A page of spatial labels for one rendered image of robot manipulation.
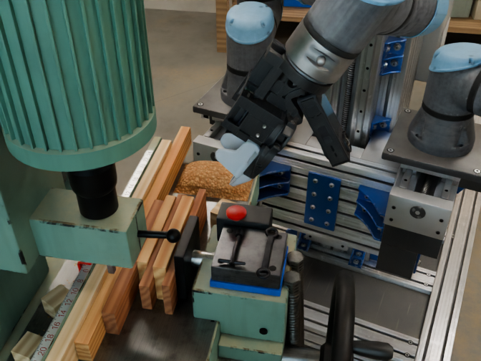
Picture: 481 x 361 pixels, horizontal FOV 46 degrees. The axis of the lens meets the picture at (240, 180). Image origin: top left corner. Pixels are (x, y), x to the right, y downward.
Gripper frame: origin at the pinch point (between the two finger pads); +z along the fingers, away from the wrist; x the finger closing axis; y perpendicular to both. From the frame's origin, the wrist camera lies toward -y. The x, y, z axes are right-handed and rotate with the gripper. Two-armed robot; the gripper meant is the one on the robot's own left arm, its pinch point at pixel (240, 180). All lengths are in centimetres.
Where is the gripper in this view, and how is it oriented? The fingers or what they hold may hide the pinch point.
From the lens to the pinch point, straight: 79.3
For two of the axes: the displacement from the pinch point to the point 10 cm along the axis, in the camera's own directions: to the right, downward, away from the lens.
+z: -4.9, 6.3, 6.0
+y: -8.5, -4.9, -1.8
